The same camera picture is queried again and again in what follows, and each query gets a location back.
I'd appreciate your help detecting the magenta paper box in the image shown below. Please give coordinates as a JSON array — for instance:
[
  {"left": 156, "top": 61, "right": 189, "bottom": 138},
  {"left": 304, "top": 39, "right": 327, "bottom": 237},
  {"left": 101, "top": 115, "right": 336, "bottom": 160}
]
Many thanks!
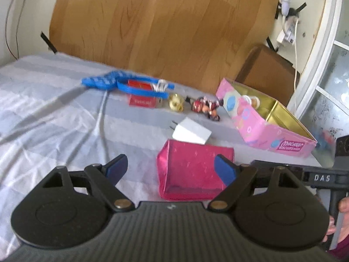
[{"left": 156, "top": 140, "right": 234, "bottom": 201}]

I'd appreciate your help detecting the white charger plug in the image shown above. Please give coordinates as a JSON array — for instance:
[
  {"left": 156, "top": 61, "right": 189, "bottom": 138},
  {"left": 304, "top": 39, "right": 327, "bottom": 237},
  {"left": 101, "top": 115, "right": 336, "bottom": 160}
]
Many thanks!
[{"left": 170, "top": 117, "right": 212, "bottom": 145}]

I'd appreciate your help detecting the red cartoon figure toy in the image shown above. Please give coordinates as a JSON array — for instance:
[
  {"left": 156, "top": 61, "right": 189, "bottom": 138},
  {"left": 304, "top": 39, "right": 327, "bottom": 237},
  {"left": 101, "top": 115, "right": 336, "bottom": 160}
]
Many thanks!
[{"left": 185, "top": 97, "right": 224, "bottom": 121}]

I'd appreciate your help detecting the red card box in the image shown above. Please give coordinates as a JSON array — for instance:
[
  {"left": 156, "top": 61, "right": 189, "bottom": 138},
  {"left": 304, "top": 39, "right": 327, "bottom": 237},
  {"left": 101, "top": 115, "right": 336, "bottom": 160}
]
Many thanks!
[{"left": 128, "top": 80, "right": 163, "bottom": 108}]

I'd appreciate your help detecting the blue polka-dot bow headband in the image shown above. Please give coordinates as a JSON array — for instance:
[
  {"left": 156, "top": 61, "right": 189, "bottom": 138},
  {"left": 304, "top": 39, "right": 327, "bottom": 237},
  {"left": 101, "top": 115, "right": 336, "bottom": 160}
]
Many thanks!
[{"left": 81, "top": 70, "right": 175, "bottom": 99}]

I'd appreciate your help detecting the gold round trinket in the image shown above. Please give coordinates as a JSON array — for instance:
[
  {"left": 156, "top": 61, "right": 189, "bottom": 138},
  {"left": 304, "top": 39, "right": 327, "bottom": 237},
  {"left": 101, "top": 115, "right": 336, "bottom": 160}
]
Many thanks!
[{"left": 169, "top": 93, "right": 184, "bottom": 112}]

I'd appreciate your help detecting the person's right hand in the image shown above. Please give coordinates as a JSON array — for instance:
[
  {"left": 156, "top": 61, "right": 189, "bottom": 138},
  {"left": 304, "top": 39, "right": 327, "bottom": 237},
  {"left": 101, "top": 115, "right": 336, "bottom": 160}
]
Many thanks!
[{"left": 322, "top": 196, "right": 348, "bottom": 256}]

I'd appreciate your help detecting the pink macaron biscuit tin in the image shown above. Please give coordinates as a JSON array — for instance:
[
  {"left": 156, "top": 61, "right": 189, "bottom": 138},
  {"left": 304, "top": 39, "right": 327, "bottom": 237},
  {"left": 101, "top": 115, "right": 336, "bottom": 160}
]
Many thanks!
[{"left": 216, "top": 78, "right": 317, "bottom": 158}]

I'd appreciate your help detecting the white pill bottle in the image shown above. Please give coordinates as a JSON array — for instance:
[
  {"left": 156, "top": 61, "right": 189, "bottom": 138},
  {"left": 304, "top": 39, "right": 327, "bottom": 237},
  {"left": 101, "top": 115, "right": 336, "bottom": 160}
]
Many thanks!
[{"left": 242, "top": 95, "right": 260, "bottom": 109}]

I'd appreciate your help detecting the striped grey bed sheet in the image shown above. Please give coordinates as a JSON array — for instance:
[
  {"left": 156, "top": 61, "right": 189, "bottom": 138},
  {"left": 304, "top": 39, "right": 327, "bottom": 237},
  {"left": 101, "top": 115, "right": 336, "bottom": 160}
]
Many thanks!
[{"left": 1, "top": 54, "right": 318, "bottom": 259}]

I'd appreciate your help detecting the brown woven chair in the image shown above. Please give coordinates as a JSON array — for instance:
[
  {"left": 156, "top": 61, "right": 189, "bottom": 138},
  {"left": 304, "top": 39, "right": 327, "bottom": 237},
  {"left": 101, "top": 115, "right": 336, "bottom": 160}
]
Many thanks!
[{"left": 235, "top": 45, "right": 295, "bottom": 106}]

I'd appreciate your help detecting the wooden headboard panel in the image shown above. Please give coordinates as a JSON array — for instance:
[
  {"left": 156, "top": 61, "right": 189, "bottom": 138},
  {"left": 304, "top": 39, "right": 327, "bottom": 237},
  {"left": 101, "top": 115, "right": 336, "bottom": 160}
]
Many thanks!
[{"left": 49, "top": 0, "right": 279, "bottom": 93}]

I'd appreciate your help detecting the white glass door frame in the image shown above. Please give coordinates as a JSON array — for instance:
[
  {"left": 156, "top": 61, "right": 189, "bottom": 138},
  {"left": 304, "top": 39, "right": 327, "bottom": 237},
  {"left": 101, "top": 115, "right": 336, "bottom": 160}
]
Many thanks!
[{"left": 287, "top": 0, "right": 348, "bottom": 166}]

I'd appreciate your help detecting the white wall charger cable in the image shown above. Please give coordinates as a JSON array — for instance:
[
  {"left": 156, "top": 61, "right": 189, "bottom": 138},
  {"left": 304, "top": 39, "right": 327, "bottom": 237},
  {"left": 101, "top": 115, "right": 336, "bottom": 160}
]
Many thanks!
[{"left": 276, "top": 13, "right": 301, "bottom": 110}]

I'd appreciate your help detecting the black wall wire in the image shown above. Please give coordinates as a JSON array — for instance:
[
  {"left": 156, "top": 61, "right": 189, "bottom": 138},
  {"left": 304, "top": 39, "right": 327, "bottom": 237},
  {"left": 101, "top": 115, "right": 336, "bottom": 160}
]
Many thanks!
[{"left": 5, "top": 0, "right": 28, "bottom": 60}]

